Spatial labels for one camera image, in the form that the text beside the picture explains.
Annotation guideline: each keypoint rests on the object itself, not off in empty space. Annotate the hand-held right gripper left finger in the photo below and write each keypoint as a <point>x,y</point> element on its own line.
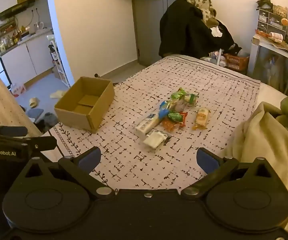
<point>90,158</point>

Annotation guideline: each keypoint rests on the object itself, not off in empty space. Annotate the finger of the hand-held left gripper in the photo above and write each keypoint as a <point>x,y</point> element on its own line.
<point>14,131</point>
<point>44,143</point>

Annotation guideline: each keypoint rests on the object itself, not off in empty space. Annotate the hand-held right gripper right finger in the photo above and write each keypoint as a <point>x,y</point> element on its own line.
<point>206,162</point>

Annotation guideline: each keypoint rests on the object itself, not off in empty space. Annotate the cardboard box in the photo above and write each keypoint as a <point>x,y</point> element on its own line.
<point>94,116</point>

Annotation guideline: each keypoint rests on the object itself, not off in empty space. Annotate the blue snack packet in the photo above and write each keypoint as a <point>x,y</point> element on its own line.
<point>164,108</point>

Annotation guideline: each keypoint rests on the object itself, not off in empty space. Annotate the dotted beige cloth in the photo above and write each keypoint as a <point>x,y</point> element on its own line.
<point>1,107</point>

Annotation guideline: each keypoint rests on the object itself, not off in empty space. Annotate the blue slipper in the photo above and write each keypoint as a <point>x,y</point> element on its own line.
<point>35,113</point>

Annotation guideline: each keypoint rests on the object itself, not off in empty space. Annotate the beige slipper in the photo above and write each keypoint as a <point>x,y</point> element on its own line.
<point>34,102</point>

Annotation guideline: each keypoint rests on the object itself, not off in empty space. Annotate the yellow bread packet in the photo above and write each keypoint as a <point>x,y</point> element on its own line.
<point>201,118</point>

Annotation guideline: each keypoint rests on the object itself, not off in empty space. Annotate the white slipper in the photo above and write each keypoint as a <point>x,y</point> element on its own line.
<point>57,94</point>

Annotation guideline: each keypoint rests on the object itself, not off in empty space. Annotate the orange snack packet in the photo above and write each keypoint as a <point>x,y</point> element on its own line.
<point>168,125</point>

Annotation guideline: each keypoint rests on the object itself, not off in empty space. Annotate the cream fleece blanket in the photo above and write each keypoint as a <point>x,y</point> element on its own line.
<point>258,155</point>

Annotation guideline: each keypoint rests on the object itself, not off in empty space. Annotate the white dark-edged snack packet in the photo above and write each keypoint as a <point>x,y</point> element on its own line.
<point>156,140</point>

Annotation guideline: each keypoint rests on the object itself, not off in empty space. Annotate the clear snack packet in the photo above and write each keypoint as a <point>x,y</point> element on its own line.
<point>179,105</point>

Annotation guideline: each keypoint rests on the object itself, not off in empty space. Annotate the pale green label snack packet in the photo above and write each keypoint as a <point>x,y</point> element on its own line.
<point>192,98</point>

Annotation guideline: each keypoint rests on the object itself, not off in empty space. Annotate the long white snack box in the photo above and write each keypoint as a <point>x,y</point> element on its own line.
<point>147,125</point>

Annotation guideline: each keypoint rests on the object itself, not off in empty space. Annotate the light green snack packet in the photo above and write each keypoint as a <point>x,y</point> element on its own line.
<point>179,93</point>

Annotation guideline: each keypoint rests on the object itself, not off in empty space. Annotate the white kitchen cabinet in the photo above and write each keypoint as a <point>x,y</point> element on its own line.
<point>21,57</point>

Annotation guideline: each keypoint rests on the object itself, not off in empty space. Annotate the white shelf rack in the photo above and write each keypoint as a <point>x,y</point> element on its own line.
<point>59,60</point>

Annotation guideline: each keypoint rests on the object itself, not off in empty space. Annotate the orange basket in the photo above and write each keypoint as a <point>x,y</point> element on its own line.
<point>236,61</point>

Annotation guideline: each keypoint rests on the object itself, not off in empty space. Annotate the kettle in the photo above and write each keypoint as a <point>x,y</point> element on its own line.
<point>38,26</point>

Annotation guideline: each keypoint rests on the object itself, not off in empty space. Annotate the white desk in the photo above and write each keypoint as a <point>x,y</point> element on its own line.
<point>255,55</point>

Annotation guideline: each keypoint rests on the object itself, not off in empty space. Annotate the white cloth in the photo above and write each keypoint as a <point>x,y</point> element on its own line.
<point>216,31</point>

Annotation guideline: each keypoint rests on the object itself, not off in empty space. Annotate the dark coat pile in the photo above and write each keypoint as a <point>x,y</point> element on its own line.
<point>184,30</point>

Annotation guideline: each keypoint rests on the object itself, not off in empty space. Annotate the grey door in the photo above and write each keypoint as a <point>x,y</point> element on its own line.
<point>149,30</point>

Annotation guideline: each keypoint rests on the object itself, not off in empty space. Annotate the drawer organiser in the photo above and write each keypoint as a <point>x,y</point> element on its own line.
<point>268,21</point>

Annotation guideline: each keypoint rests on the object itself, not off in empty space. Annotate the patterned scarf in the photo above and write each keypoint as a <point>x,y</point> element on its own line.
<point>199,0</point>

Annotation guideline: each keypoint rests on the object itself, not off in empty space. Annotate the woven basket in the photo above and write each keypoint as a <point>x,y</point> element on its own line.
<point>280,10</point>

